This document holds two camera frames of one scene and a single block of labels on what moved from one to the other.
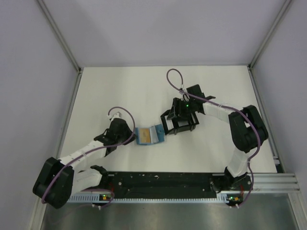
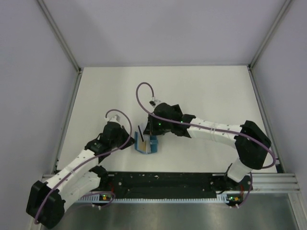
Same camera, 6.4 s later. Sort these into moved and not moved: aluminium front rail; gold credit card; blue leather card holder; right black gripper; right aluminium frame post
Moved: right black gripper; gold credit card; blue leather card holder
Not moved: right aluminium frame post; aluminium front rail
